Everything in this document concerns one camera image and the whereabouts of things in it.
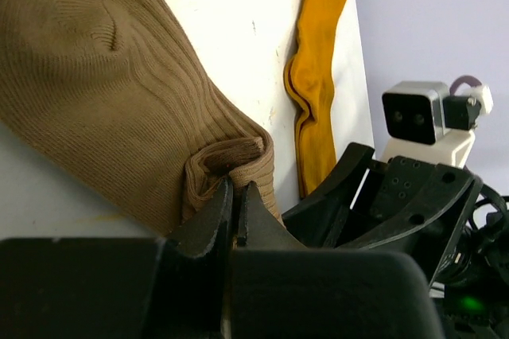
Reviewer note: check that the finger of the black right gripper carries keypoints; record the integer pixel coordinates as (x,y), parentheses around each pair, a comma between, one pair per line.
(318,219)
(399,201)

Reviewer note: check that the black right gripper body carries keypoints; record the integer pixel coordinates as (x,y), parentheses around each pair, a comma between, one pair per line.
(433,252)

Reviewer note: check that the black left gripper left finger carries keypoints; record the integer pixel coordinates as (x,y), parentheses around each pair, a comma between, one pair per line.
(120,288)

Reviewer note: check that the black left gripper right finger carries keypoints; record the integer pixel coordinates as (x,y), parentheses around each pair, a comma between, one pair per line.
(282,289)

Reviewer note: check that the tan ribbed sock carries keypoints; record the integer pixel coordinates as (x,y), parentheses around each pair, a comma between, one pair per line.
(112,91)

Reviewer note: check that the mustard orange sock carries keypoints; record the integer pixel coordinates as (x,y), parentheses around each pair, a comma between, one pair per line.
(309,83)

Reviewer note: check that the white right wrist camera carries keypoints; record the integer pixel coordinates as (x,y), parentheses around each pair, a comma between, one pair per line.
(434,122)

